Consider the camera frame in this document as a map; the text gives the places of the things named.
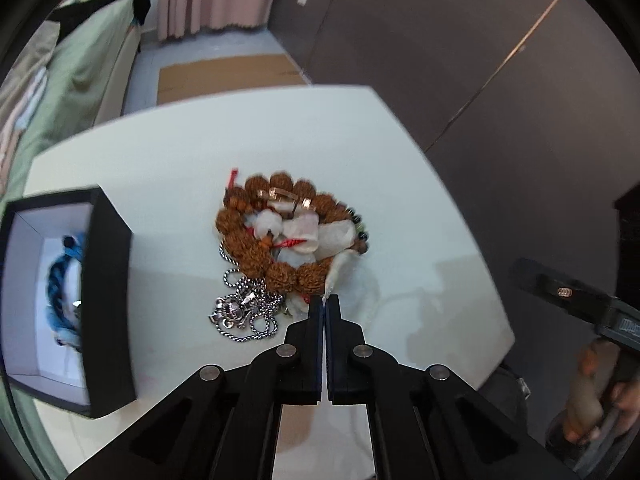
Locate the bed with green sheet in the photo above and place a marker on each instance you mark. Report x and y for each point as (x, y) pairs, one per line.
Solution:
(85, 60)

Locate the dark wooden cabinet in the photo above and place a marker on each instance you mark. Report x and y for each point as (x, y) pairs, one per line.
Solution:
(629, 240)

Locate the black cloth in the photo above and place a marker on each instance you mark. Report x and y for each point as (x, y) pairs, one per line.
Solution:
(135, 0)

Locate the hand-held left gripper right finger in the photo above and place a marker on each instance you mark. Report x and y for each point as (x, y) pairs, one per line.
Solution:
(331, 325)

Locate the beige blanket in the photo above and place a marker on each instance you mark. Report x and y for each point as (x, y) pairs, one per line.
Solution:
(25, 85)

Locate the person's right hand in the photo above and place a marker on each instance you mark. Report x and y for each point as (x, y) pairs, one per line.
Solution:
(585, 390)

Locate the white elongated jade pendant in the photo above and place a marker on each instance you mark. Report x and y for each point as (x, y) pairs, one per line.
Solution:
(340, 267)

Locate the black jewelry box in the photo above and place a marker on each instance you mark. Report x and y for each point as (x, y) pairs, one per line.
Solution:
(107, 310)

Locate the translucent white jade pendant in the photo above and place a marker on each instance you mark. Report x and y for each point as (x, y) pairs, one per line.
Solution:
(336, 237)

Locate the pastel striped cloth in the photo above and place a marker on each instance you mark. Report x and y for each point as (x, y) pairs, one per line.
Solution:
(12, 145)

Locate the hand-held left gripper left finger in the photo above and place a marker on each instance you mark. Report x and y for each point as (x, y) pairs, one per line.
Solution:
(316, 325)

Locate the rose gold bangle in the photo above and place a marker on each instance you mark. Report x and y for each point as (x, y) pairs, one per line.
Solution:
(280, 193)

